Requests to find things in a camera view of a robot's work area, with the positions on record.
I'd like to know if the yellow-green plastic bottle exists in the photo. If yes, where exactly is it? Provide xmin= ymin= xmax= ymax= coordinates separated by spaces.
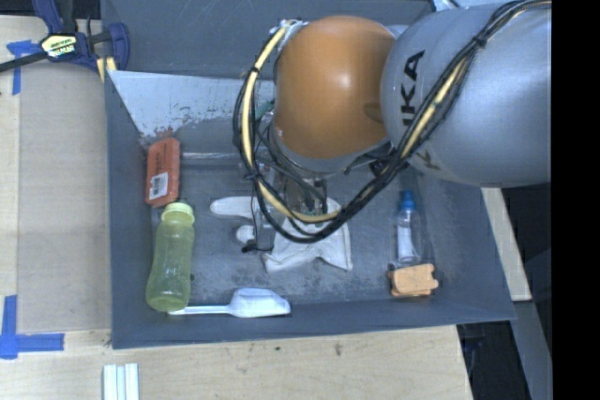
xmin=144 ymin=200 xmax=196 ymax=313

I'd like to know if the grey metal bin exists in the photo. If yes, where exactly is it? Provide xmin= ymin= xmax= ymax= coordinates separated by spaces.
xmin=98 ymin=0 xmax=518 ymax=350

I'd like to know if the white plastic scoop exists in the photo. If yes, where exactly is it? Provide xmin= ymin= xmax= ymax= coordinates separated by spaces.
xmin=167 ymin=287 xmax=293 ymax=319

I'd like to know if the clear bottle with blue cap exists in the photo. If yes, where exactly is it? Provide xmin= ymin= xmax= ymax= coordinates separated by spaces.
xmin=395 ymin=189 xmax=425 ymax=267

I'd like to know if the small orange notched sponge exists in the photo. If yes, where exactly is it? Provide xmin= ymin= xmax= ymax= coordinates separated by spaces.
xmin=386 ymin=262 xmax=441 ymax=299

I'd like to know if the orange sponge with barcode label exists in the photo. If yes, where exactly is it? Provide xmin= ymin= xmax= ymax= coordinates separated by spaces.
xmin=144 ymin=137 xmax=182 ymax=209

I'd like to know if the pale wood board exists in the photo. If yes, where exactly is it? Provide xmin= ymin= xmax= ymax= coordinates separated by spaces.
xmin=17 ymin=60 xmax=113 ymax=334

